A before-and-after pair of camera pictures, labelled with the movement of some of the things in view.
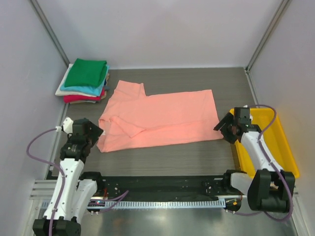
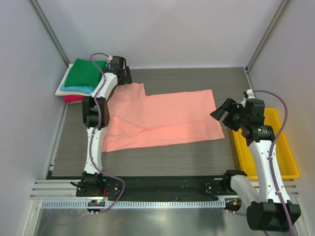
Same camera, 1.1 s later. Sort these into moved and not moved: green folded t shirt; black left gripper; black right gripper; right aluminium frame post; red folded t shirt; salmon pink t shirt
Moved: black right gripper; black left gripper
Not moved: green folded t shirt; right aluminium frame post; red folded t shirt; salmon pink t shirt
